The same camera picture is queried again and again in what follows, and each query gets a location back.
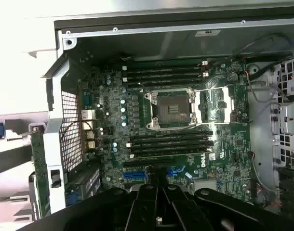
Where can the silver CPU socket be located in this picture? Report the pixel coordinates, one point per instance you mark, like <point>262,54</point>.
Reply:
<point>171,108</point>

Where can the gray parts rack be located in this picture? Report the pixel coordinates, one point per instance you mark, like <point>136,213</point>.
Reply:
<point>17,154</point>

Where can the black and silver PC case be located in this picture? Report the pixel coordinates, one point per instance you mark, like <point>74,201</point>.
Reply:
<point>137,45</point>

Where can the silver socket cover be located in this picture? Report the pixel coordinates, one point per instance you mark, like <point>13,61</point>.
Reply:
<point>228,96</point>

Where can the blue expansion slot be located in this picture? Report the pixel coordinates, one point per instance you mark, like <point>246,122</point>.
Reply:
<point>135,175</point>

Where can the silver perforated drive cage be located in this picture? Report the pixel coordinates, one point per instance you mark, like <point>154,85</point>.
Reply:
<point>289,115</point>

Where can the black RAM slot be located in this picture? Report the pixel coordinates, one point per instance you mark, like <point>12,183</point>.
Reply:
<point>161,64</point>
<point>171,141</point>
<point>161,83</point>
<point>161,76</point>
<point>171,146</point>
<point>208,150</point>
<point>171,135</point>
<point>161,70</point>

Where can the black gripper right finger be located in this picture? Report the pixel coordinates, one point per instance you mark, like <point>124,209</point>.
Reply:
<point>209,211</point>

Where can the green motherboard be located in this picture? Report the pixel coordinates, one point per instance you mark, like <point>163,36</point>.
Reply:
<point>229,149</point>

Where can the thin metal locking lever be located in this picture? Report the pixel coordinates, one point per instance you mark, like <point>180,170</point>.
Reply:
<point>209,89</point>
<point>214,123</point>

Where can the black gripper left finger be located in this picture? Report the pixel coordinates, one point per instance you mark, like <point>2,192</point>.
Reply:
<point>118,211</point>

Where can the blue card retention clip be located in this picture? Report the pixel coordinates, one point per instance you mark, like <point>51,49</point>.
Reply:
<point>71,197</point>

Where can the silver coin cell battery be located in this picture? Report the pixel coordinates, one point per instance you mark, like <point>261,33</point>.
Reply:
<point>232,77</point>

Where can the black expansion slot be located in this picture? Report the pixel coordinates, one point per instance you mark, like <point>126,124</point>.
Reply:
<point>142,163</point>

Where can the white case sticker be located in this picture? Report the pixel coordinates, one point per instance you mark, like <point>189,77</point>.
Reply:
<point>207,33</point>

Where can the silver chipset heatsink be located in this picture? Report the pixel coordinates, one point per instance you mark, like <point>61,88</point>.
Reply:
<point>206,185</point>

